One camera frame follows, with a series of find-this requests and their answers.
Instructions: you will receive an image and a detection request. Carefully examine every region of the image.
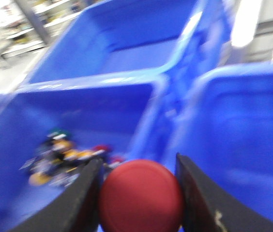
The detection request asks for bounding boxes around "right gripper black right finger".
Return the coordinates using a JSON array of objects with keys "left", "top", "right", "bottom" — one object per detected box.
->
[{"left": 175, "top": 153, "right": 273, "bottom": 232}]

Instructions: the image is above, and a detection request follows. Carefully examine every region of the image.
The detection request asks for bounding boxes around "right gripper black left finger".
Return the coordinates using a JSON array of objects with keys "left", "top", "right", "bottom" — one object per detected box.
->
[{"left": 10, "top": 159, "right": 103, "bottom": 232}]

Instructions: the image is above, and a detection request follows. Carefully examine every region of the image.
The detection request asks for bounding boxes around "blue plastic bin right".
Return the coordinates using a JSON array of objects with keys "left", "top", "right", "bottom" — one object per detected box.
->
[{"left": 172, "top": 63, "right": 273, "bottom": 220}]

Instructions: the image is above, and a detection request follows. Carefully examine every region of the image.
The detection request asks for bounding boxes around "pile of push buttons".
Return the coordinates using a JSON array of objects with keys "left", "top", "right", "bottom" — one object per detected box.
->
[{"left": 19, "top": 129, "right": 126, "bottom": 188}]

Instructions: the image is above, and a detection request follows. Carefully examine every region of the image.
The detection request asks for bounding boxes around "blue plastic bin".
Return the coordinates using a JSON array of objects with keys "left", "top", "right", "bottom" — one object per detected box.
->
[
  {"left": 172, "top": 63, "right": 273, "bottom": 220},
  {"left": 0, "top": 77, "right": 171, "bottom": 232}
]

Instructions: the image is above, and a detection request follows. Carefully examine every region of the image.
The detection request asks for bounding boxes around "blue plastic bin left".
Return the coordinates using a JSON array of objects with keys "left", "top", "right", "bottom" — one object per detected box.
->
[{"left": 0, "top": 77, "right": 171, "bottom": 232}]

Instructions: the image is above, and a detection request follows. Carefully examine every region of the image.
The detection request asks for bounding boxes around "blue bin rear left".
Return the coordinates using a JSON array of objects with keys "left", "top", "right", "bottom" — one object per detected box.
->
[{"left": 28, "top": 0, "right": 231, "bottom": 84}]

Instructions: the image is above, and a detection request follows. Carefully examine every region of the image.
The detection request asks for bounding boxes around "red mushroom push button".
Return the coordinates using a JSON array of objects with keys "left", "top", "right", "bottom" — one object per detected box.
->
[{"left": 98, "top": 159, "right": 183, "bottom": 232}]

